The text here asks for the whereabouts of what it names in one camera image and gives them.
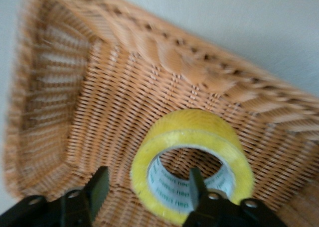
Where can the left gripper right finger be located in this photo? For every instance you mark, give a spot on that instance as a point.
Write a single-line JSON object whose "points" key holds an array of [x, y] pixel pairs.
{"points": [[219, 212]]}

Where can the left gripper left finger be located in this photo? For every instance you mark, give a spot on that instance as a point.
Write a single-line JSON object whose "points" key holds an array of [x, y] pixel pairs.
{"points": [[74, 207]]}

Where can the yellow tape roll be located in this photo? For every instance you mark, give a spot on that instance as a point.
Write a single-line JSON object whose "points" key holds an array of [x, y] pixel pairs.
{"points": [[194, 137]]}

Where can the brown wicker basket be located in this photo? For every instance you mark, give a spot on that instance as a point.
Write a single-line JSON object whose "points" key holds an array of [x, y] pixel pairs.
{"points": [[112, 100]]}

